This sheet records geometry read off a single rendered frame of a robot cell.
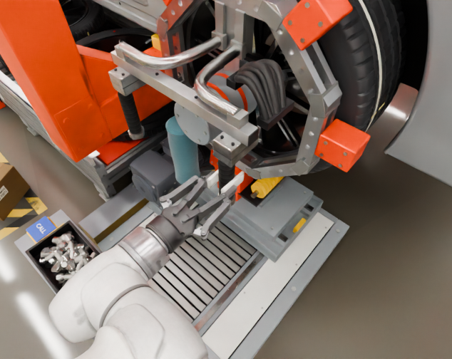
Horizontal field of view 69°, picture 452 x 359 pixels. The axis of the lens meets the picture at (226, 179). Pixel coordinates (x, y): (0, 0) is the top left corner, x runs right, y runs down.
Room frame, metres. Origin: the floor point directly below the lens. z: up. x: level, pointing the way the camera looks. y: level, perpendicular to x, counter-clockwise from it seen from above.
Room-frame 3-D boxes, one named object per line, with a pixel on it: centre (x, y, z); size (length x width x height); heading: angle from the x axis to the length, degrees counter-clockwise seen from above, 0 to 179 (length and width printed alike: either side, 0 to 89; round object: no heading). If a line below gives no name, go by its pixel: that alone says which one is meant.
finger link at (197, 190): (0.39, 0.08, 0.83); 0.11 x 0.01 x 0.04; 150
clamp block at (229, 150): (0.47, -0.02, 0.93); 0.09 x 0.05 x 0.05; 138
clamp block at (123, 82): (0.69, 0.23, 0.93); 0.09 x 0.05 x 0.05; 138
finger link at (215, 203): (0.36, 0.04, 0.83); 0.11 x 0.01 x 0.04; 127
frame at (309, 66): (0.73, -0.03, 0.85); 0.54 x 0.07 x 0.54; 48
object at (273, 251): (0.86, -0.14, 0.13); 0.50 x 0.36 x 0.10; 48
